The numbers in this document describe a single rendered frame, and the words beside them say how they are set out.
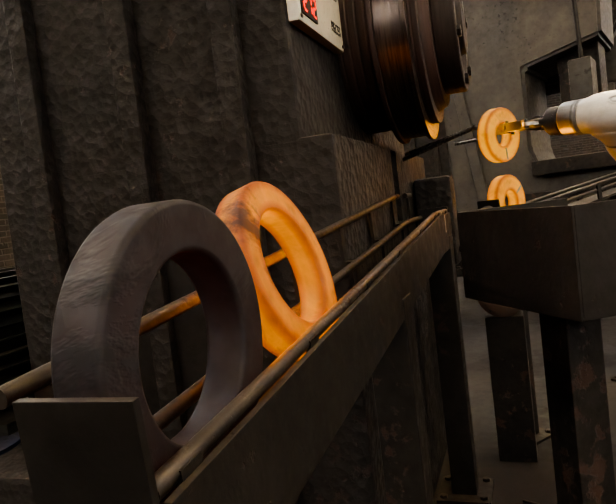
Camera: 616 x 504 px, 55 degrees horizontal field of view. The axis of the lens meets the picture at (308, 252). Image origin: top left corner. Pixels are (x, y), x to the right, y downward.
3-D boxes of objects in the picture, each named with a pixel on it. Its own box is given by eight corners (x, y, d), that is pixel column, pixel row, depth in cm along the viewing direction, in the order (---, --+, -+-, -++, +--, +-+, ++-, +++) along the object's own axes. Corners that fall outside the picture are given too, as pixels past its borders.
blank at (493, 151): (472, 114, 170) (482, 112, 167) (505, 105, 178) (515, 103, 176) (482, 168, 173) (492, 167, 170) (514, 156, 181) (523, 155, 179)
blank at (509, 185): (502, 239, 176) (512, 238, 174) (480, 199, 170) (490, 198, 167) (521, 205, 184) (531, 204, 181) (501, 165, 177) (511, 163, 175)
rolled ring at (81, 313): (238, 184, 45) (200, 190, 46) (64, 228, 28) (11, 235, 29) (279, 413, 48) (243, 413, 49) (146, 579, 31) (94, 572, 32)
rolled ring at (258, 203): (302, 380, 53) (271, 390, 54) (354, 319, 70) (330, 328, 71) (214, 188, 52) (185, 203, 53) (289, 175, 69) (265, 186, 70)
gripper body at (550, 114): (555, 134, 155) (523, 138, 163) (573, 133, 160) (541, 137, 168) (553, 105, 155) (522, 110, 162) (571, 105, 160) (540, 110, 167)
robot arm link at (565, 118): (594, 134, 156) (572, 136, 161) (593, 98, 155) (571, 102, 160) (575, 134, 151) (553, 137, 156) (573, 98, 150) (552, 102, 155)
